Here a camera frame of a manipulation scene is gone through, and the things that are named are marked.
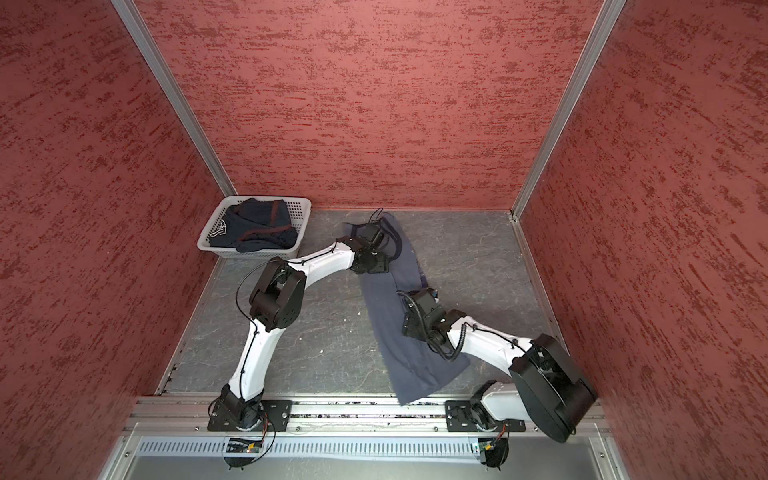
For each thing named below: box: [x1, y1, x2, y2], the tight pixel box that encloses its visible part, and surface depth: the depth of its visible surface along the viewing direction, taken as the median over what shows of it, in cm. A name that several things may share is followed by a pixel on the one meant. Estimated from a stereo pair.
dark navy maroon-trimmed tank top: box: [209, 198, 298, 252], surface depth 109 cm
